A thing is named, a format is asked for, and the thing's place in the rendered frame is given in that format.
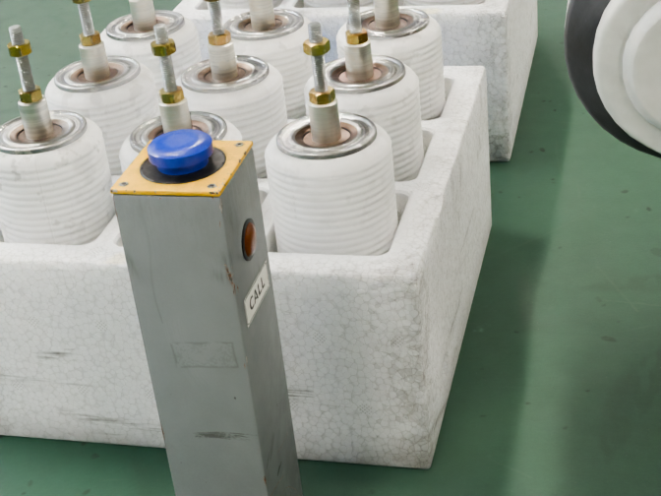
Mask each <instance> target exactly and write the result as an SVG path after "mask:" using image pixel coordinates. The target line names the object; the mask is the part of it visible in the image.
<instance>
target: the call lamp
mask: <svg viewBox="0 0 661 496"><path fill-rule="evenodd" d="M256 246H257V230H256V228H255V226H254V225H253V223H252V222H249V223H248V225H247V227H246V231H245V251H246V254H247V256H248V257H249V258H250V257H252V255H253V254H254V253H255V250H256Z"/></svg>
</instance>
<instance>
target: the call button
mask: <svg viewBox="0 0 661 496"><path fill-rule="evenodd" d="M147 151H148V156H149V161H150V163H151V164H153V165H155V166H157V169H158V171H160V172H161V173H164V174H169V175H182V174H188V173H192V172H195V171H198V170H200V169H202V168H203V167H205V166H206V165H207V164H208V162H209V157H210V156H211V155H212V153H213V144H212V138H211V136H210V135H209V134H207V133H205V132H202V131H199V130H193V129H183V130H175V131H171V132H167V133H164V134H162V135H160V136H158V137H156V138H155V139H154V140H152V141H151V142H150V143H149V145H148V147H147Z"/></svg>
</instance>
